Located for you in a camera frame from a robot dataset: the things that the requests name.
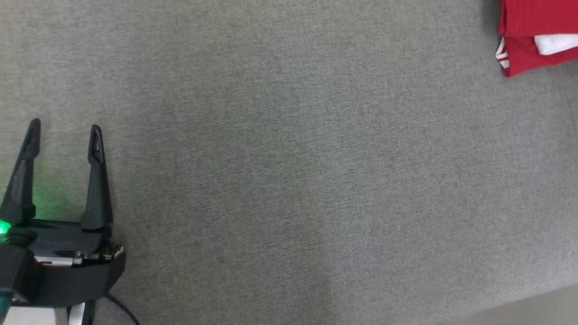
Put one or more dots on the grey fabric sofa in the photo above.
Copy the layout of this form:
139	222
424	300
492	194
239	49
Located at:
289	158

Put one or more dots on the red and white jersey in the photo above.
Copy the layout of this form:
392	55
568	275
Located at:
537	18

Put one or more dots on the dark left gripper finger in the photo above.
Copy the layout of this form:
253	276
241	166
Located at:
22	180
97	189

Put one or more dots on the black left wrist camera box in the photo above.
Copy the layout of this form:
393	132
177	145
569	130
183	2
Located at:
18	275

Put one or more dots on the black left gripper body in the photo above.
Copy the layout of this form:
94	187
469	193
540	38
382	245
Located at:
76	271

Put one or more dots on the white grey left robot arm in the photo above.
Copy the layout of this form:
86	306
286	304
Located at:
31	316

